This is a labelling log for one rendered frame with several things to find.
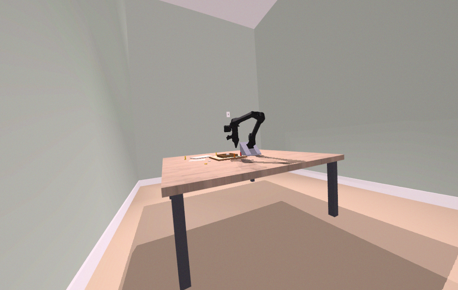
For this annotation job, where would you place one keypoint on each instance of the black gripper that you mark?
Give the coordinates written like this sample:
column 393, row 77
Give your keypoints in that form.
column 235, row 138

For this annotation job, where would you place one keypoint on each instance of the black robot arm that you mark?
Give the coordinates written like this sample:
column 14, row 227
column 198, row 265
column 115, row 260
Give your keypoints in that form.
column 235, row 123

